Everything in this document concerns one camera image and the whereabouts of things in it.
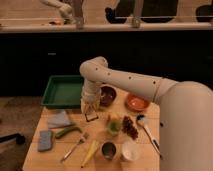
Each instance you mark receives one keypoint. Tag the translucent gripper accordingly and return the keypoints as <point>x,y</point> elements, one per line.
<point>90,97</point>

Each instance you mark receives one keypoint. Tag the white cup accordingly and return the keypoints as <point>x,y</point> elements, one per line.
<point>130,151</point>

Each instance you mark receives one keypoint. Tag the small metal cup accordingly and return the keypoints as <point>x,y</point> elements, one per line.
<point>108,150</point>

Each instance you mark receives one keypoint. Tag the orange bowl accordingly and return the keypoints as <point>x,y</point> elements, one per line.
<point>135,103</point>

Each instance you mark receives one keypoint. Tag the green plastic cup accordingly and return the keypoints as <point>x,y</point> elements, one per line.
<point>113,127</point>

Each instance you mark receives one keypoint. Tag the grey folded cloth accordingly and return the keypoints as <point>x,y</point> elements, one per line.
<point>60,119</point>

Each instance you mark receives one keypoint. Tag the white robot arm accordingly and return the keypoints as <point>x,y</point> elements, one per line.
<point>186,112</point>

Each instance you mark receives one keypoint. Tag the brown grape bunch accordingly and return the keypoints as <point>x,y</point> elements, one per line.
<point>128,128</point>

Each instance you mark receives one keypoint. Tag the green cucumber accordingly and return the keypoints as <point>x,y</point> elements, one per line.
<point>67,130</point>

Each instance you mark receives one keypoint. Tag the brown whiteboard eraser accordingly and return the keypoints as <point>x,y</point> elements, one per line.
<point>91,116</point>

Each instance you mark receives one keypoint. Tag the white handled dish brush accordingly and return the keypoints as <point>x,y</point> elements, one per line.
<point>141,121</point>

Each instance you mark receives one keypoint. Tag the blue sponge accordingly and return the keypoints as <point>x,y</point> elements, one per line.
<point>45,140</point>

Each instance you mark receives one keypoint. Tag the green plastic tray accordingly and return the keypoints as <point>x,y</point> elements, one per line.
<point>63,92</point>

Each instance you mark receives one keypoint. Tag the black chair leg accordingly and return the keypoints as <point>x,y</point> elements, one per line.
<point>20,139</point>

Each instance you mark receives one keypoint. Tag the dark red bowl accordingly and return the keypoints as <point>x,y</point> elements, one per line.
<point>108,95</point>

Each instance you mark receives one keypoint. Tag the yellow banana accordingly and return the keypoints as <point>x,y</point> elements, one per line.
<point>91,151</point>

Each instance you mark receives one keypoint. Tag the metal fork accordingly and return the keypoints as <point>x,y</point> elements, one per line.
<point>82,140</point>

